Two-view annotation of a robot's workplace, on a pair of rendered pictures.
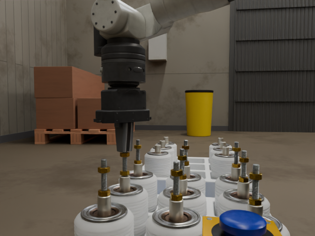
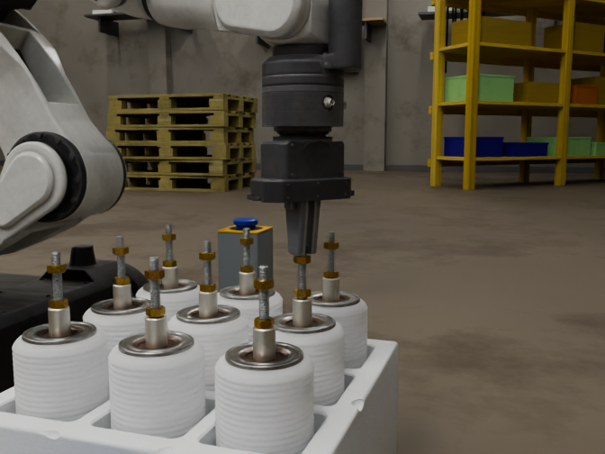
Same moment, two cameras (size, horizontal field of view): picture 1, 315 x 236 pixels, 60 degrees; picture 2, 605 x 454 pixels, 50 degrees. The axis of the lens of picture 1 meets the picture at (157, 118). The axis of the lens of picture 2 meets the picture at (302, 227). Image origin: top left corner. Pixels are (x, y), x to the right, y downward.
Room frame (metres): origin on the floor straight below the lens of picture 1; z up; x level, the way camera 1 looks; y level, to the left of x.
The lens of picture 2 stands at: (1.27, 0.18, 0.46)
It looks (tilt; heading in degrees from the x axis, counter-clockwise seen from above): 8 degrees down; 189
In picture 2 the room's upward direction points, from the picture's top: straight up
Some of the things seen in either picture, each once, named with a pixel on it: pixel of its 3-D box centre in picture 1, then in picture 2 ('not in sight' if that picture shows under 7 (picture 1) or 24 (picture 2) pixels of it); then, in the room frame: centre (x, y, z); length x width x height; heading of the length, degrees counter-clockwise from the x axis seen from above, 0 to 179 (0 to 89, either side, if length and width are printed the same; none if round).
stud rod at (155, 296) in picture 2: (185, 155); (155, 294); (0.65, -0.07, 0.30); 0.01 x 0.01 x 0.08
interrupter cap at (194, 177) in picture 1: (185, 177); (157, 344); (0.65, -0.07, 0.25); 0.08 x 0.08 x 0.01
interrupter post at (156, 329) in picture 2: (185, 172); (156, 331); (0.65, -0.07, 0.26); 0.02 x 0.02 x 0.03
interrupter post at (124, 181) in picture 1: (124, 183); (302, 312); (0.55, 0.07, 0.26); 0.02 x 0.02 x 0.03
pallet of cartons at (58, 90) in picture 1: (93, 105); not in sight; (3.49, 0.82, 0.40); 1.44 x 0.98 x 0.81; 172
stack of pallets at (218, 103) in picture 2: not in sight; (184, 142); (-4.59, -1.84, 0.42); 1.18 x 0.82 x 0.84; 82
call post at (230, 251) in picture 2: not in sight; (246, 322); (0.24, -0.08, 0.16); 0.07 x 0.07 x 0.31; 81
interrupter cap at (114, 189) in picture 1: (124, 189); (302, 323); (0.55, 0.07, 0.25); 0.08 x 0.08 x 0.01
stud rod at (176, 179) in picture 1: (176, 185); (247, 256); (0.42, -0.03, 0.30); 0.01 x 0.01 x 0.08
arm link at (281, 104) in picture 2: (123, 92); (303, 144); (0.56, 0.07, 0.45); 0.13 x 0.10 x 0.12; 135
